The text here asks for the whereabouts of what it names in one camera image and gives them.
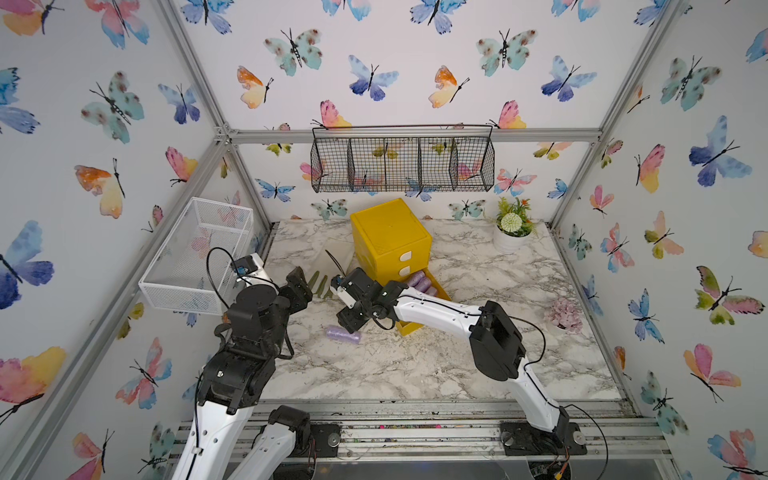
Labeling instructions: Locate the purple roll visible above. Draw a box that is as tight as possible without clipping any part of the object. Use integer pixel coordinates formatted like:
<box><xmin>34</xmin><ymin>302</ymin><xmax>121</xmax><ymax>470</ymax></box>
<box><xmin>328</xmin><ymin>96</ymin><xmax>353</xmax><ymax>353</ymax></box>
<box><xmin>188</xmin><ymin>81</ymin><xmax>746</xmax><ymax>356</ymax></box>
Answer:
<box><xmin>414</xmin><ymin>277</ymin><xmax>432</xmax><ymax>293</ymax></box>
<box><xmin>325</xmin><ymin>325</ymin><xmax>361</xmax><ymax>345</ymax></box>
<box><xmin>407</xmin><ymin>271</ymin><xmax>427</xmax><ymax>288</ymax></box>

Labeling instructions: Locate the yellow three-drawer box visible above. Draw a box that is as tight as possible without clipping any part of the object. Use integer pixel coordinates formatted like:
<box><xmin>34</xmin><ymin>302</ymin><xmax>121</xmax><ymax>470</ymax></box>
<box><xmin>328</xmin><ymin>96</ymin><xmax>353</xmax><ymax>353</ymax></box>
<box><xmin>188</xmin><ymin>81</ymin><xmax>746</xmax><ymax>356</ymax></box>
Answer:
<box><xmin>350</xmin><ymin>199</ymin><xmax>463</xmax><ymax>333</ymax></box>

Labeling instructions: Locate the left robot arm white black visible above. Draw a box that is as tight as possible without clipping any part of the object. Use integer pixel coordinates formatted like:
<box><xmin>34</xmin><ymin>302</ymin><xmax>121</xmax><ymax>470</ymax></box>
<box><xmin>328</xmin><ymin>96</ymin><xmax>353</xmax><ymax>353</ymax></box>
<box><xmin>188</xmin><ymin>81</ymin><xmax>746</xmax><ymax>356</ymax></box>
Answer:
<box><xmin>173</xmin><ymin>267</ymin><xmax>313</xmax><ymax>479</ymax></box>

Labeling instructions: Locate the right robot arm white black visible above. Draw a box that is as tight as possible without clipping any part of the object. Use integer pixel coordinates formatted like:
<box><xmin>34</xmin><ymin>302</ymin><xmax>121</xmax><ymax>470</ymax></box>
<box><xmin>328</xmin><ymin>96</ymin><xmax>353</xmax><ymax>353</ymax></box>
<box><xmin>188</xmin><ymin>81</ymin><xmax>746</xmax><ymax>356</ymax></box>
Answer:
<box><xmin>330</xmin><ymin>268</ymin><xmax>570</xmax><ymax>448</ymax></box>

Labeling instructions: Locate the beige green work glove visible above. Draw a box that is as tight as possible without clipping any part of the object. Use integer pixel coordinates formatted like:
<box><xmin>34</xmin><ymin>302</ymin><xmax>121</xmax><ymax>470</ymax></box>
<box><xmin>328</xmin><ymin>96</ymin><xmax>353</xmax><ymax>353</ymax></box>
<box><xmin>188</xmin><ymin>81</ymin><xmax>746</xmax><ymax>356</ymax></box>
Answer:
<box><xmin>307</xmin><ymin>240</ymin><xmax>354</xmax><ymax>300</ymax></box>

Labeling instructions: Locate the white pot with green plant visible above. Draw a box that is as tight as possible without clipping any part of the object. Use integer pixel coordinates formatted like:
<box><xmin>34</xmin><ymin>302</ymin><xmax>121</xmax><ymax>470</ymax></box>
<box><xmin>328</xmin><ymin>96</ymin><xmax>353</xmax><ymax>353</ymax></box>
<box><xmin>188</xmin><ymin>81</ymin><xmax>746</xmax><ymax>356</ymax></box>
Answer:
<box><xmin>493</xmin><ymin>197</ymin><xmax>535</xmax><ymax>254</ymax></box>

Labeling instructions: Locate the pink artificial flower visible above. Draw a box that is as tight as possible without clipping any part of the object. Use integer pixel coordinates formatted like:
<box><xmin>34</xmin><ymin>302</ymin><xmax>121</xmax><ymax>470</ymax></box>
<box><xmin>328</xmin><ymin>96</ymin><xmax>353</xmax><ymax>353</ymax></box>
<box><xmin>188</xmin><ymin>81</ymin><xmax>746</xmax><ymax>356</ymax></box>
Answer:
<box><xmin>547</xmin><ymin>298</ymin><xmax>583</xmax><ymax>334</ymax></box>

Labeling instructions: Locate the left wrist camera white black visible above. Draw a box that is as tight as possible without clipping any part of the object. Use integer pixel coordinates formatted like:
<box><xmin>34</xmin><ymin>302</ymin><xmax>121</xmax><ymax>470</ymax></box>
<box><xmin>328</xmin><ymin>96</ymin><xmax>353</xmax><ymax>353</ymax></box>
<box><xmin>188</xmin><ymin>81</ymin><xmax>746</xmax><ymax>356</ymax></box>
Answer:
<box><xmin>230</xmin><ymin>253</ymin><xmax>276</xmax><ymax>286</ymax></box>

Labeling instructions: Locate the white mesh wall basket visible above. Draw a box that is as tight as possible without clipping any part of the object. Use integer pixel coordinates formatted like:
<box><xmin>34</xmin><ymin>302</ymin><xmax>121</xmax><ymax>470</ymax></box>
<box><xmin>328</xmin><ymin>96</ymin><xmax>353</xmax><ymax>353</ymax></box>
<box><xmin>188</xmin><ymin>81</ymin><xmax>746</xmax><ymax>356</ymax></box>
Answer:
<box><xmin>139</xmin><ymin>197</ymin><xmax>254</xmax><ymax>316</ymax></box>

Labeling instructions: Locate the black wire wall basket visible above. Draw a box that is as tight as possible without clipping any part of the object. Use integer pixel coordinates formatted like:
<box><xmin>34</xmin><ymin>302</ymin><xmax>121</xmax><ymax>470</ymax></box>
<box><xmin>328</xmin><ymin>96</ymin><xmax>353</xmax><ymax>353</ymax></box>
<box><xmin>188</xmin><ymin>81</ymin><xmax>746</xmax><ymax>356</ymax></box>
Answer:
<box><xmin>304</xmin><ymin>124</ymin><xmax>496</xmax><ymax>194</ymax></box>

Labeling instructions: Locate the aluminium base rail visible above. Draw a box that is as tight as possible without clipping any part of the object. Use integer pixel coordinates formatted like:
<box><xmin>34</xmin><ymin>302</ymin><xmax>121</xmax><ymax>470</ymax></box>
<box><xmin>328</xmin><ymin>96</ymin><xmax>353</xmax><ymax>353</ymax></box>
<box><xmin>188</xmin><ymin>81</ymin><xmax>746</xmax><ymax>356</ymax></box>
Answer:
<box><xmin>288</xmin><ymin>400</ymin><xmax>680</xmax><ymax>479</ymax></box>

